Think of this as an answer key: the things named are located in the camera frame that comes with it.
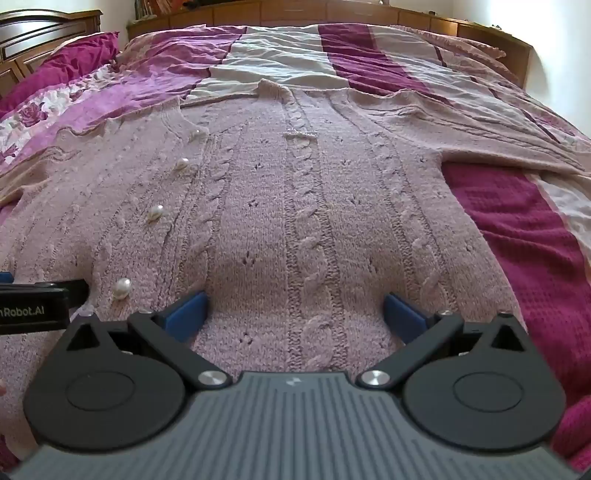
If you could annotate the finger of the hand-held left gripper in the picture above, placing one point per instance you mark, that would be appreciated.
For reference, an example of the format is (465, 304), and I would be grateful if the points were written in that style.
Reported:
(4, 277)

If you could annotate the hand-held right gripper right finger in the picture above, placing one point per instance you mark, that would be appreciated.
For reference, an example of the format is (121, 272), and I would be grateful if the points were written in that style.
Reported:
(402, 316)

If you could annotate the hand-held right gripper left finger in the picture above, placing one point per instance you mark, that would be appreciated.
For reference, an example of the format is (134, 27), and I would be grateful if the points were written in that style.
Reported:
(189, 314)

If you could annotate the striped floral magenta bedspread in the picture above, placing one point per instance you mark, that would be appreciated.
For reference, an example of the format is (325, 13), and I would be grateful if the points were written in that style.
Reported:
(508, 221)

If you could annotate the wooden headboard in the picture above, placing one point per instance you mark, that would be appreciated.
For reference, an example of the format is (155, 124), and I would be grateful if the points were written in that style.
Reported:
(41, 32)

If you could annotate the pink textured blanket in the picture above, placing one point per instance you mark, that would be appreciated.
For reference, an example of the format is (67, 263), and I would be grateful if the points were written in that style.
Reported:
(489, 78)

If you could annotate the wooden low cabinet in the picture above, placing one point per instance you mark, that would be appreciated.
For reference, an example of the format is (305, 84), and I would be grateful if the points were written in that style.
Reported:
(489, 37)

